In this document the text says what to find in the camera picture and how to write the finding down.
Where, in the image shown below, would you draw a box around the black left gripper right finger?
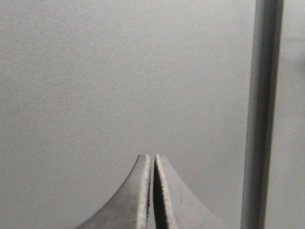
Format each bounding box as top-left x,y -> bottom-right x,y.
153,154 -> 228,229

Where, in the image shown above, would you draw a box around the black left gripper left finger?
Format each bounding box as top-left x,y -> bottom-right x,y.
77,155 -> 151,229

